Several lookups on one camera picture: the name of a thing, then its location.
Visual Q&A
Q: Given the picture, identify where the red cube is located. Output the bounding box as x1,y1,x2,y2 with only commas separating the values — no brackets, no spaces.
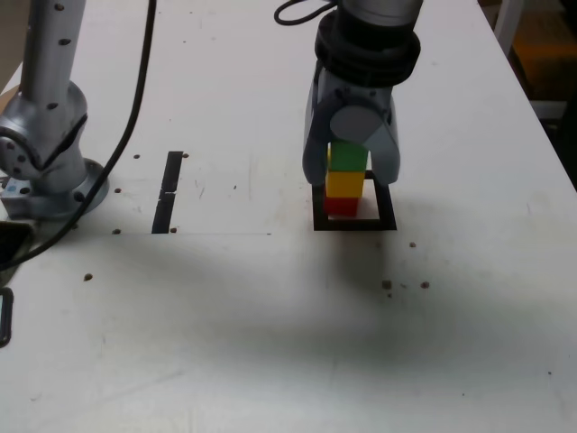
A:
323,195,362,217

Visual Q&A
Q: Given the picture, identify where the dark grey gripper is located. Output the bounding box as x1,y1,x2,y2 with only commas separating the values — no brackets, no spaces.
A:
301,64,402,187

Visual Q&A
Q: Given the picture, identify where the dark flat device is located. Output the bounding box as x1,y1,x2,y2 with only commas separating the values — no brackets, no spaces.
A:
0,220,36,268

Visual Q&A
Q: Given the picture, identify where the black clamp frame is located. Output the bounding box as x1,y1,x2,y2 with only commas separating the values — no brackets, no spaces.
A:
0,287,15,348

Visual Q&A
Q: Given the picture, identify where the black tape square outline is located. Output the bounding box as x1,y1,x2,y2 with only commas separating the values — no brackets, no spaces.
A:
312,169,398,233

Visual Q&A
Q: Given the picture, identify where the yellow brown box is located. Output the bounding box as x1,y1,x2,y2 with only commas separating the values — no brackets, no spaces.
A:
508,0,577,103

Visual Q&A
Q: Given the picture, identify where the yellow cube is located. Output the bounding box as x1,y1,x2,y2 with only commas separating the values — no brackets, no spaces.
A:
325,170,365,200

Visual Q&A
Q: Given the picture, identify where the black cable loop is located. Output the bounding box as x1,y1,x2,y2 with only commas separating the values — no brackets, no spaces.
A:
273,0,340,26

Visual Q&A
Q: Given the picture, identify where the black tape strip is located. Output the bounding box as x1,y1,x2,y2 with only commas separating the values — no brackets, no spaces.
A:
151,151,185,235

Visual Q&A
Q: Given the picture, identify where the white post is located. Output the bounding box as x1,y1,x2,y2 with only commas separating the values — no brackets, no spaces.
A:
493,0,520,49

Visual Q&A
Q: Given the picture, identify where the green cube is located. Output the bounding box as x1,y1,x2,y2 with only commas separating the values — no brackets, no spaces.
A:
325,142,371,174

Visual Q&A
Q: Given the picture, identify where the long black cable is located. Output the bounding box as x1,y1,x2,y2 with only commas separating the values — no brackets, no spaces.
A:
0,0,159,272

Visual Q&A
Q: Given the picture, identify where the grey box with blue label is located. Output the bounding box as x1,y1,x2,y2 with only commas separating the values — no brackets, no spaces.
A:
0,177,33,215

